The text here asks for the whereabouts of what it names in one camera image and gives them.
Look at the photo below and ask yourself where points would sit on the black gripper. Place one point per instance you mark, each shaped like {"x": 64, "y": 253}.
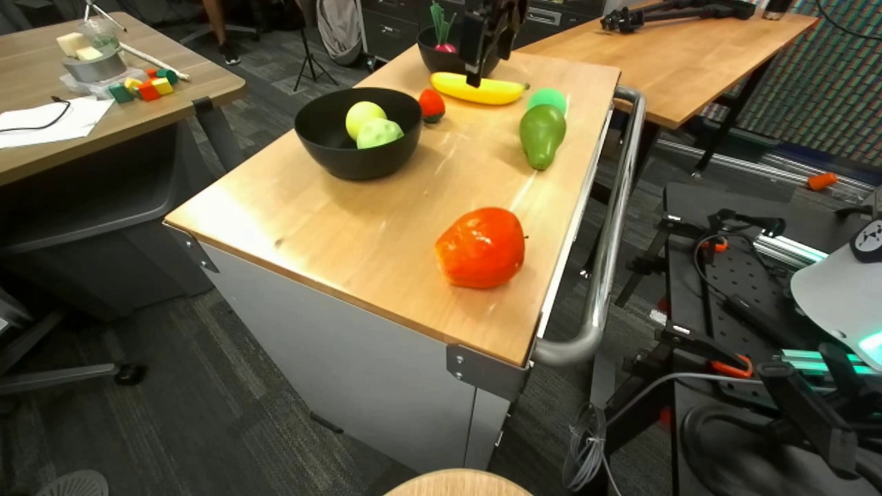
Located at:
{"x": 491, "y": 20}

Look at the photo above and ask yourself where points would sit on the yellow toy banana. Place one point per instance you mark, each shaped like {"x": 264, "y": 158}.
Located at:
{"x": 502, "y": 91}

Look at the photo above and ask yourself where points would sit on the pale green round toy fruit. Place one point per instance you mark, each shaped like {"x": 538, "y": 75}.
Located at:
{"x": 381, "y": 137}

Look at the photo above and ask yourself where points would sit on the yellow round toy fruit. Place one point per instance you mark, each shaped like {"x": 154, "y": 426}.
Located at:
{"x": 363, "y": 116}

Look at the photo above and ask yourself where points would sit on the bright green toy ball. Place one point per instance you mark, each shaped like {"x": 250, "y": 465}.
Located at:
{"x": 550, "y": 98}

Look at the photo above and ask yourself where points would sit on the small red toy fruit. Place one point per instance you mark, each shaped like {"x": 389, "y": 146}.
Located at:
{"x": 431, "y": 105}

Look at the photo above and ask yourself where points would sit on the green toy pear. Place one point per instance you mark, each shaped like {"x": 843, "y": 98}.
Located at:
{"x": 541, "y": 138}

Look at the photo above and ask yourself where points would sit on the black folded tripod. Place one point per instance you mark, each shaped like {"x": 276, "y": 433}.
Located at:
{"x": 636, "y": 18}

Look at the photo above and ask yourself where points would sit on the light wooden work table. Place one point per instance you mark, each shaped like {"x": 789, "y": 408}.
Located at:
{"x": 679, "y": 65}

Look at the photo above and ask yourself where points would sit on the red orange tomato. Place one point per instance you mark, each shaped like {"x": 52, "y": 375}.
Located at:
{"x": 480, "y": 250}

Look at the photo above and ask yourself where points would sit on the wooden meeting table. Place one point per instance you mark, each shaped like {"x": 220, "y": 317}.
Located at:
{"x": 184, "y": 87}

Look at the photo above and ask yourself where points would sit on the white plastic stick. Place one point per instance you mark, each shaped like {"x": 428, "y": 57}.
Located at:
{"x": 155, "y": 62}

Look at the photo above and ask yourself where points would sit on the metal tool cart cabinet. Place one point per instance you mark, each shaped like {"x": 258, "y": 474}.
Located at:
{"x": 369, "y": 367}

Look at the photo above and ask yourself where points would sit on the colourful toy blocks cluster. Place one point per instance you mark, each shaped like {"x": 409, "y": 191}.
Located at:
{"x": 147, "y": 87}

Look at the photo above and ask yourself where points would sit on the small orange clamp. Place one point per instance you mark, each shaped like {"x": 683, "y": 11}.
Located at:
{"x": 822, "y": 181}

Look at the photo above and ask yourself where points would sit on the clear plastic container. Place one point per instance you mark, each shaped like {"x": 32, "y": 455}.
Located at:
{"x": 93, "y": 60}

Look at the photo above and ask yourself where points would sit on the white rounded machine housing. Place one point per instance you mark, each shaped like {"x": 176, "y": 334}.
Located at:
{"x": 836, "y": 293}

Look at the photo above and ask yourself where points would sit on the round wooden stool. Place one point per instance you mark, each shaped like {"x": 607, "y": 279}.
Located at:
{"x": 460, "y": 484}

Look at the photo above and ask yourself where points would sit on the white paper sheets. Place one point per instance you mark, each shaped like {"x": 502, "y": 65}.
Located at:
{"x": 64, "y": 120}

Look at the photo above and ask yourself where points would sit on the black office chair base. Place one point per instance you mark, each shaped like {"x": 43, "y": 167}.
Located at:
{"x": 56, "y": 375}

